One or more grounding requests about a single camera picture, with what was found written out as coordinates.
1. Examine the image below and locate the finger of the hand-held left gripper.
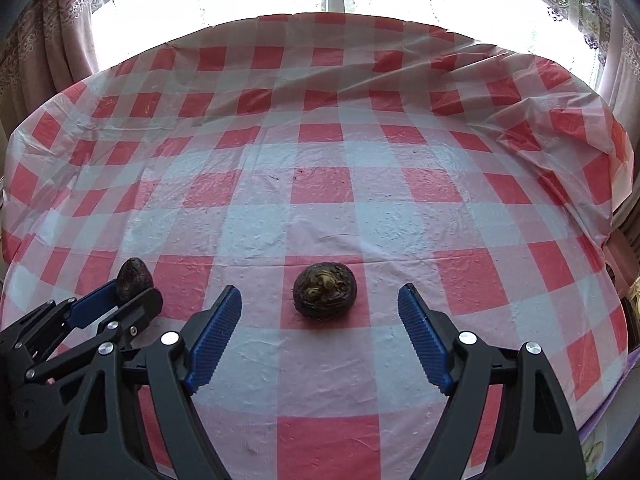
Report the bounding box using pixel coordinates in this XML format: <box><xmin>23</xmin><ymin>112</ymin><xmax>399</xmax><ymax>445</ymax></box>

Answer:
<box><xmin>0</xmin><ymin>280</ymin><xmax>122</xmax><ymax>361</ymax></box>
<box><xmin>30</xmin><ymin>287</ymin><xmax>164</xmax><ymax>386</ymax></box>

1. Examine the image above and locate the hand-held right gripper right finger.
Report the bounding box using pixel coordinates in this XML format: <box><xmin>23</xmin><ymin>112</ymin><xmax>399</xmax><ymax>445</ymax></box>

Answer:
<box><xmin>397</xmin><ymin>282</ymin><xmax>586</xmax><ymax>480</ymax></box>

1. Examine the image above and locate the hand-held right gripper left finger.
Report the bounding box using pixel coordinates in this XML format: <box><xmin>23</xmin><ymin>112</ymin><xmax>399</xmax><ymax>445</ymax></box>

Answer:
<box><xmin>56</xmin><ymin>285</ymin><xmax>243</xmax><ymax>480</ymax></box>

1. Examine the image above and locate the wrinkled dark water chestnut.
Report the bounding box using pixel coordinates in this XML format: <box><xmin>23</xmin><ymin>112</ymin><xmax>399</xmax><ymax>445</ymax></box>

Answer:
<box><xmin>116</xmin><ymin>257</ymin><xmax>155</xmax><ymax>305</ymax></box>

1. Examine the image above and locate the brown-topped dark water chestnut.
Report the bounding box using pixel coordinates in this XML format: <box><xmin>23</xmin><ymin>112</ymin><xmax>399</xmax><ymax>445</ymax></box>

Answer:
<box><xmin>292</xmin><ymin>261</ymin><xmax>357</xmax><ymax>319</ymax></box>

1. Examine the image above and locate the red white checkered tablecloth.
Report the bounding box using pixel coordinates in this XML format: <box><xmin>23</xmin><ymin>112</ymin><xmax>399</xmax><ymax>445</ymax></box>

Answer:
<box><xmin>0</xmin><ymin>12</ymin><xmax>637</xmax><ymax>480</ymax></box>

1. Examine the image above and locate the purple printed cloth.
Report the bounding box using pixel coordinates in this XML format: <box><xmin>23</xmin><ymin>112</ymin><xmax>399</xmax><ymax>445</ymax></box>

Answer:
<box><xmin>575</xmin><ymin>355</ymin><xmax>640</xmax><ymax>480</ymax></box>

